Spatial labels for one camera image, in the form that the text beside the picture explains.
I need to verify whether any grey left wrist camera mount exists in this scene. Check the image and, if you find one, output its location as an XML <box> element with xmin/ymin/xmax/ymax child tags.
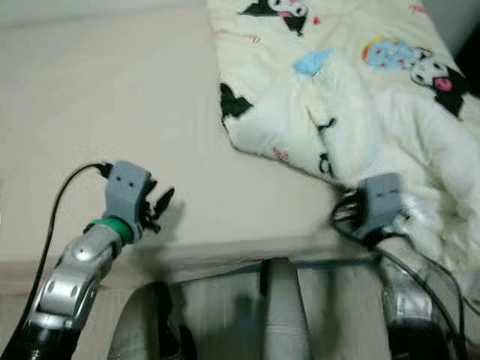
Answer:
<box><xmin>105</xmin><ymin>160</ymin><xmax>152</xmax><ymax>241</ymax></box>

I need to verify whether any grey robot left leg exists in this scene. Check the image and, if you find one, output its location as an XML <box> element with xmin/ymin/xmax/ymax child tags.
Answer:
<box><xmin>105</xmin><ymin>281</ymin><xmax>196</xmax><ymax>360</ymax></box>

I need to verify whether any grey robot right leg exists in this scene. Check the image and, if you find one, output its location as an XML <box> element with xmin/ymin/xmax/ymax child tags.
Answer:
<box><xmin>259</xmin><ymin>257</ymin><xmax>316</xmax><ymax>360</ymax></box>

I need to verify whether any beige sheeted mattress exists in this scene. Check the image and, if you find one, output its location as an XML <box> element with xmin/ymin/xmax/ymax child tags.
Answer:
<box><xmin>0</xmin><ymin>7</ymin><xmax>480</xmax><ymax>293</ymax></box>

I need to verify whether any cream cartoon print comforter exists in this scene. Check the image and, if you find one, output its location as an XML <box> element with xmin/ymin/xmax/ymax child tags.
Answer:
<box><xmin>206</xmin><ymin>0</ymin><xmax>480</xmax><ymax>278</ymax></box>

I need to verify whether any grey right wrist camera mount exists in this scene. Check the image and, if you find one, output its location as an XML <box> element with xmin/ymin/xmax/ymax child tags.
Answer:
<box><xmin>354</xmin><ymin>172</ymin><xmax>406</xmax><ymax>239</ymax></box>

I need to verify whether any grey robot leg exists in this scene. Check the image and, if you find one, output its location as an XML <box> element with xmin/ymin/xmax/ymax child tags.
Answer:
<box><xmin>105</xmin><ymin>281</ymin><xmax>196</xmax><ymax>360</ymax></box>
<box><xmin>259</xmin><ymin>257</ymin><xmax>316</xmax><ymax>360</ymax></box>

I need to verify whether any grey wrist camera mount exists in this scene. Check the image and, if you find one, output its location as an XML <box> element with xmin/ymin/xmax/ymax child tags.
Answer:
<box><xmin>354</xmin><ymin>172</ymin><xmax>406</xmax><ymax>239</ymax></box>
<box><xmin>105</xmin><ymin>160</ymin><xmax>152</xmax><ymax>241</ymax></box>

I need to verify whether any dark teal bed frame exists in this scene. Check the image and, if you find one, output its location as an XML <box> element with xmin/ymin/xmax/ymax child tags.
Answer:
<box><xmin>165</xmin><ymin>255</ymin><xmax>380</xmax><ymax>275</ymax></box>

